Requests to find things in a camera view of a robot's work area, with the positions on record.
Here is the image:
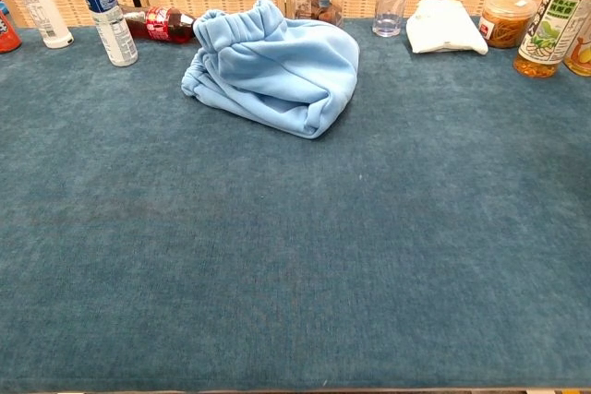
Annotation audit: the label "red label cola bottle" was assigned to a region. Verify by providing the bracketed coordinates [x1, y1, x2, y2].
[118, 5, 198, 44]

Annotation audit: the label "orange drink can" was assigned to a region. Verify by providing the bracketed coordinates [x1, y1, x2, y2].
[0, 0, 23, 54]

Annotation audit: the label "light blue fleece garment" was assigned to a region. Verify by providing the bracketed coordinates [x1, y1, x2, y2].
[180, 0, 361, 140]

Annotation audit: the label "white cap tea bottle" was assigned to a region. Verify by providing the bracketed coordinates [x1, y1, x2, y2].
[563, 10, 591, 78]

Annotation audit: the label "green label tea bottle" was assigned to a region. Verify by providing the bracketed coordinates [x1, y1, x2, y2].
[513, 0, 591, 79]

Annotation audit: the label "dark blue carpet mat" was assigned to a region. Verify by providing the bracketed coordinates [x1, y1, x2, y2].
[0, 18, 591, 393]

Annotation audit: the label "round jar orange contents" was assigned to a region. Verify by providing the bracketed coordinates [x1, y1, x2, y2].
[477, 0, 538, 49]

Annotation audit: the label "blue cap spray can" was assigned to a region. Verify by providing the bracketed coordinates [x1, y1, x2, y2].
[67, 0, 139, 67]

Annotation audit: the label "clear plastic snack box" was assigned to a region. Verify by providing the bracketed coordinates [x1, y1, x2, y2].
[291, 0, 345, 29]

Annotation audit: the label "white plastic bottle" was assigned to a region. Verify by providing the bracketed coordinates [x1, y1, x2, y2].
[3, 0, 75, 50]

